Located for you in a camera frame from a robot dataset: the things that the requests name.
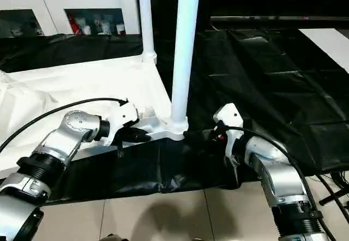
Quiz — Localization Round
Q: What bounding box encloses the grey white ornament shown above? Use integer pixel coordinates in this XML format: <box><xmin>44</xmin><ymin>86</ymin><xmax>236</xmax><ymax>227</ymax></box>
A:
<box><xmin>29</xmin><ymin>19</ymin><xmax>44</xmax><ymax>36</ymax></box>

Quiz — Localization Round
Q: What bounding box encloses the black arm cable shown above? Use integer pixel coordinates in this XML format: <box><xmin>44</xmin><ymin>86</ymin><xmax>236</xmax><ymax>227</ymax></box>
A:
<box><xmin>0</xmin><ymin>97</ymin><xmax>131</xmax><ymax>152</ymax></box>
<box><xmin>214</xmin><ymin>125</ymin><xmax>340</xmax><ymax>241</ymax></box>

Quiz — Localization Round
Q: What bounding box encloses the black floor cable bundle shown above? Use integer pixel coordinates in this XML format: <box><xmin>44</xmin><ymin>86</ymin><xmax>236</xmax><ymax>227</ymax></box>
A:
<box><xmin>331</xmin><ymin>170</ymin><xmax>349</xmax><ymax>191</ymax></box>

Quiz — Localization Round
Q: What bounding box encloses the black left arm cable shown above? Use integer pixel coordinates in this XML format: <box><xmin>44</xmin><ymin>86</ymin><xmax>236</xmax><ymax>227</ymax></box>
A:
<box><xmin>0</xmin><ymin>97</ymin><xmax>131</xmax><ymax>152</ymax></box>

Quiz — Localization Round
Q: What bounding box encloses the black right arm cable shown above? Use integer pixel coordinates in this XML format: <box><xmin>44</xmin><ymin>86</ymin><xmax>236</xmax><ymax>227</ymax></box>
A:
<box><xmin>214</xmin><ymin>125</ymin><xmax>340</xmax><ymax>241</ymax></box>

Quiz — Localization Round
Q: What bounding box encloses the white plastic table leg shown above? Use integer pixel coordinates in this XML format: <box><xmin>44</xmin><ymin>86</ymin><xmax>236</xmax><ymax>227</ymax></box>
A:
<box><xmin>137</xmin><ymin>0</ymin><xmax>158</xmax><ymax>64</ymax></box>
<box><xmin>167</xmin><ymin>0</ymin><xmax>203</xmax><ymax>141</ymax></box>

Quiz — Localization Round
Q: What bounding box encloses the black mat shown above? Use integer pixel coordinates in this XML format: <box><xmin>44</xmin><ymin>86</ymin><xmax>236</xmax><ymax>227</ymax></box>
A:
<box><xmin>0</xmin><ymin>29</ymin><xmax>349</xmax><ymax>202</ymax></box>

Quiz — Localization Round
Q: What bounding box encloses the white flat panel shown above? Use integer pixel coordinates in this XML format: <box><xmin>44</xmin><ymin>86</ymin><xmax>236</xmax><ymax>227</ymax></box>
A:
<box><xmin>297</xmin><ymin>28</ymin><xmax>349</xmax><ymax>76</ymax></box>

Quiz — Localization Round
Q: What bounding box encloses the white plastic table top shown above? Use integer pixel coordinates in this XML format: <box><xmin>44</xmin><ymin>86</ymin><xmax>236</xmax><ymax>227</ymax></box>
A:
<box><xmin>0</xmin><ymin>55</ymin><xmax>190</xmax><ymax>180</ymax></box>

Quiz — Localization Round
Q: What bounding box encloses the dark metal rod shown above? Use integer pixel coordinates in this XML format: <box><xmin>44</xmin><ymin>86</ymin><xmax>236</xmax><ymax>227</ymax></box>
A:
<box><xmin>209</xmin><ymin>15</ymin><xmax>349</xmax><ymax>24</ymax></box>

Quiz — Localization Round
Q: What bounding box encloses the black stand rod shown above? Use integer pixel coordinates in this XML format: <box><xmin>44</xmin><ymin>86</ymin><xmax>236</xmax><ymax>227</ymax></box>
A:
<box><xmin>318</xmin><ymin>186</ymin><xmax>349</xmax><ymax>206</ymax></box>

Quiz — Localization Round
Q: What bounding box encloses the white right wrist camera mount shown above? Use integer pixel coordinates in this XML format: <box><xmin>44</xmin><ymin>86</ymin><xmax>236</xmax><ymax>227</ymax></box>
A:
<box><xmin>213</xmin><ymin>103</ymin><xmax>244</xmax><ymax>162</ymax></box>

